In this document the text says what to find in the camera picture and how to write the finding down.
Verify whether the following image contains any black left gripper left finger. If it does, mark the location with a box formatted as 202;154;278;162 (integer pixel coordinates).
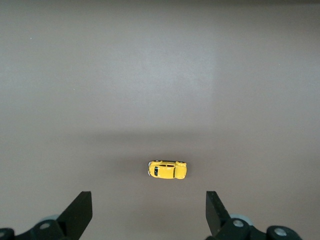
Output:
0;191;93;240

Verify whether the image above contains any yellow beetle toy car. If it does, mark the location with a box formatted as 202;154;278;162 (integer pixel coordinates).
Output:
146;159;188;180

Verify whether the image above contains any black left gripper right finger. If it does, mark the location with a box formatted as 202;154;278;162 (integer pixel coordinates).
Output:
205;190;305;240

